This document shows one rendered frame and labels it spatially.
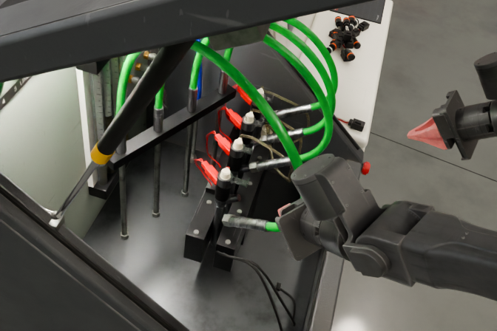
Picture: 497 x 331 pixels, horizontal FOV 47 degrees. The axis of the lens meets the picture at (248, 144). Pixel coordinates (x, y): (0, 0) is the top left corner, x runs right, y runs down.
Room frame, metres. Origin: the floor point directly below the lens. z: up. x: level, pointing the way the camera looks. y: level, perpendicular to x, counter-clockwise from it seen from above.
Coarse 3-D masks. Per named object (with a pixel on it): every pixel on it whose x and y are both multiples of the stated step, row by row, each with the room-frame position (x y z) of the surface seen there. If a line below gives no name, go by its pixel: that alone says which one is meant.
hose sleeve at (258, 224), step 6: (234, 216) 0.57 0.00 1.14; (240, 216) 0.57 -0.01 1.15; (234, 222) 0.56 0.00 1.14; (240, 222) 0.56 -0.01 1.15; (246, 222) 0.55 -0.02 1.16; (252, 222) 0.55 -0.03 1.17; (258, 222) 0.55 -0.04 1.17; (264, 222) 0.54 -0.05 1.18; (246, 228) 0.55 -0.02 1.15; (252, 228) 0.54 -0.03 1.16; (258, 228) 0.54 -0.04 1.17; (264, 228) 0.53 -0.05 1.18
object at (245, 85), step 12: (192, 48) 0.62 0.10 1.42; (204, 48) 0.62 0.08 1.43; (132, 60) 0.68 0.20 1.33; (216, 60) 0.60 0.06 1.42; (228, 72) 0.59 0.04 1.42; (240, 72) 0.59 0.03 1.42; (120, 84) 0.70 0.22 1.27; (240, 84) 0.58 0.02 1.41; (120, 96) 0.70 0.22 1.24; (252, 96) 0.57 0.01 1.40; (120, 108) 0.70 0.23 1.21; (264, 108) 0.56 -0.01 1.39; (276, 120) 0.55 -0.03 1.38; (276, 132) 0.55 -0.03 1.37; (288, 144) 0.54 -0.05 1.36; (288, 156) 0.53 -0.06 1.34; (276, 228) 0.53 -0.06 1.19
